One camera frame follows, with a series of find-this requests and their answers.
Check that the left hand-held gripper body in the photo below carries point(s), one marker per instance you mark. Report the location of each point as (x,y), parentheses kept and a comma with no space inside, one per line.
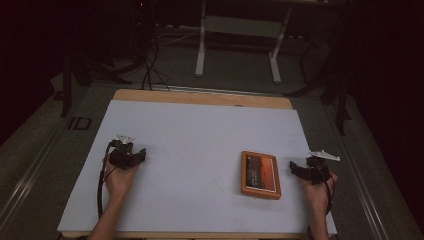
(121,156)

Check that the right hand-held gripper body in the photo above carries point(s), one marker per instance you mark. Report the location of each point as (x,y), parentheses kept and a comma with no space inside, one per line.
(318,168)

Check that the wooden picture frame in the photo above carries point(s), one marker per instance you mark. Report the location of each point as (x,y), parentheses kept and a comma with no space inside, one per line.
(261,175)

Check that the person's right hand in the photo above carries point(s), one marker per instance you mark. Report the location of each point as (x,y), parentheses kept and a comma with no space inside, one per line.
(316,193)

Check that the person's left hand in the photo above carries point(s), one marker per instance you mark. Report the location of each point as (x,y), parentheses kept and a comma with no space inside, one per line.
(119,181)

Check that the white table mat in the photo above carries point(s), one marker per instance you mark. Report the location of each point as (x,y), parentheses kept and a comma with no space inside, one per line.
(200,140)

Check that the black metal stand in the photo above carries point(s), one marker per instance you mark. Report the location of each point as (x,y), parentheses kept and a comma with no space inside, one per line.
(66,86)
(340,100)

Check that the metal floor rail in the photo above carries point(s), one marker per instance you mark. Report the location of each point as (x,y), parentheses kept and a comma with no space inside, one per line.
(361,186)
(30,173)

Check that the black rectangular floor bracket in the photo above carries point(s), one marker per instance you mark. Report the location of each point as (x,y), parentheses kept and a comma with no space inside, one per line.
(80,123)

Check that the white metal desk frame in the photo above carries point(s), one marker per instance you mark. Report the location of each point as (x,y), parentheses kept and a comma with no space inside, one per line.
(240,28)

